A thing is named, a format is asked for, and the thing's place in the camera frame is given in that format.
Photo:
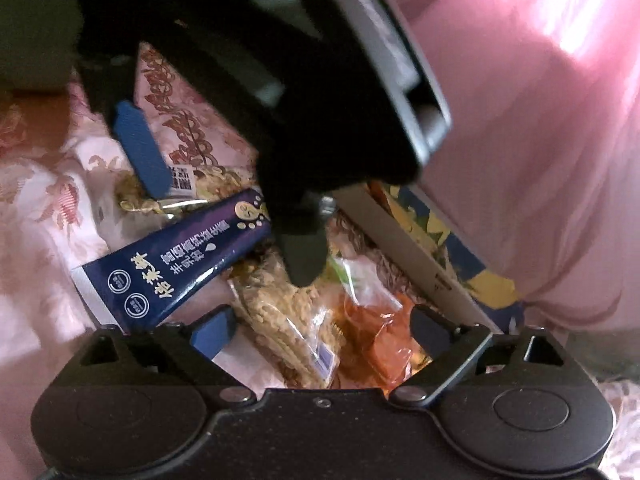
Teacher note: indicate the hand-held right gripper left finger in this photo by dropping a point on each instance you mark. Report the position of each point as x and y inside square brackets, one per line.
[216, 331]

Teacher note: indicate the pink printed noodle snack bag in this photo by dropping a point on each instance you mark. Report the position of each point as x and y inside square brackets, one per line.
[187, 120]

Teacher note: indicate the navy blue sachet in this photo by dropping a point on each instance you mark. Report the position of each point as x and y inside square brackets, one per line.
[165, 272]

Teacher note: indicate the orange snack packet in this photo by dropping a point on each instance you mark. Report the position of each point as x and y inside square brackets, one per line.
[372, 332]

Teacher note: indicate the colourful printed cardboard box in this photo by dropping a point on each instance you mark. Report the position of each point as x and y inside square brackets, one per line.
[400, 250]

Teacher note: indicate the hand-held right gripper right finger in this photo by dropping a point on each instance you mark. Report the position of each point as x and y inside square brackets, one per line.
[427, 327]

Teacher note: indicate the clear noodle snack packet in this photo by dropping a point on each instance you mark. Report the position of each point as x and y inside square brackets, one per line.
[285, 320]

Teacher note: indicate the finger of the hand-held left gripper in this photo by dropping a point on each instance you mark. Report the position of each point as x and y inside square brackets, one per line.
[142, 152]
[305, 255]

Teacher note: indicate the pink floral bed sheet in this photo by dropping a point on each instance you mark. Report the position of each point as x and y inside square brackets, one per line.
[40, 200]

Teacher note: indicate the pink garment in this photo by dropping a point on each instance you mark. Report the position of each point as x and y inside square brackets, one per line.
[525, 135]

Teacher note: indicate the brown patterned snack packet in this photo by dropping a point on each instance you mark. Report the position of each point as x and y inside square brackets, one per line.
[372, 252]

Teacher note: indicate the grey-green cardboard panel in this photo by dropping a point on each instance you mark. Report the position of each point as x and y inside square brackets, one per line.
[30, 35]

